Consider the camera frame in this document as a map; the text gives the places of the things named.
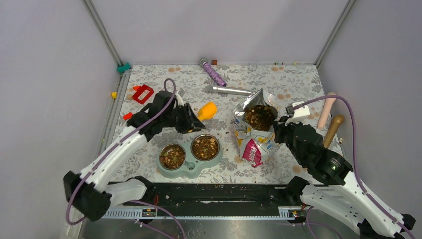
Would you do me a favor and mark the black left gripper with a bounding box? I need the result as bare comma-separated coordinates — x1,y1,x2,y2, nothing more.
162,103,205,134

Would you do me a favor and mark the yellow plastic scoop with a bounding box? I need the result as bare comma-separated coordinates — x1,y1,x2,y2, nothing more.
198,102,217,122

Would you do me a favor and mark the pet food bag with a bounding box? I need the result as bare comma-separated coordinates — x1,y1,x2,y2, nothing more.
233,89,279,168

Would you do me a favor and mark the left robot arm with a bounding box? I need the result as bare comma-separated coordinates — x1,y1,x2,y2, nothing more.
63,91,216,221

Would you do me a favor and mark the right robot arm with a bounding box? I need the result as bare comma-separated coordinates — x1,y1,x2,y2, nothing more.
273,122,416,239

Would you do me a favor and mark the green double pet bowl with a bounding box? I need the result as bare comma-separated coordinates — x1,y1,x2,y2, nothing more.
157,134,223,179

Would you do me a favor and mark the silver metal microphone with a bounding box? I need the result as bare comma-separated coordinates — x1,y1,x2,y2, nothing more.
207,85,253,96

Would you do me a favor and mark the floral table mat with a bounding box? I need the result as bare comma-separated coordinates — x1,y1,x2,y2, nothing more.
114,65,325,184

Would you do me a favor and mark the purple glitter microphone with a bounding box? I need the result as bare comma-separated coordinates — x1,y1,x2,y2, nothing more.
199,58,227,87

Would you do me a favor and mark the red plastic block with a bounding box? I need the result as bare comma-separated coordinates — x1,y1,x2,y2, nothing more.
133,84,154,104

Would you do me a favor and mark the small orange-red block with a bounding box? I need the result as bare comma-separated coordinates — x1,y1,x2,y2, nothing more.
123,112,133,121

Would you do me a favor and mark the teal corner clip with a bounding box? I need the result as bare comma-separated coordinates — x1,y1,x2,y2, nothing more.
117,62,132,73

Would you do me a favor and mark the pink microphone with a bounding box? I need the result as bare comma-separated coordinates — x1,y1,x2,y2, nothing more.
317,97,336,130

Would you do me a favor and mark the gold microphone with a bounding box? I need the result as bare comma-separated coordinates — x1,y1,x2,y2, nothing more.
323,114,345,148

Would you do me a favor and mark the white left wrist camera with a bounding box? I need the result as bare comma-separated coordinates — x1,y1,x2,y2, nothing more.
175,88,186,106

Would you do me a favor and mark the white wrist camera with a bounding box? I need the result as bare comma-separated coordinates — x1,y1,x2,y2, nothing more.
285,101,310,125
175,88,186,106

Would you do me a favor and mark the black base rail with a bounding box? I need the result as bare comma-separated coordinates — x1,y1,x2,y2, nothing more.
138,176,305,217

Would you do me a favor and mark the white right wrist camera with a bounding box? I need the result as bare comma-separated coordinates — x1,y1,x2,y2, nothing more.
285,101,310,125

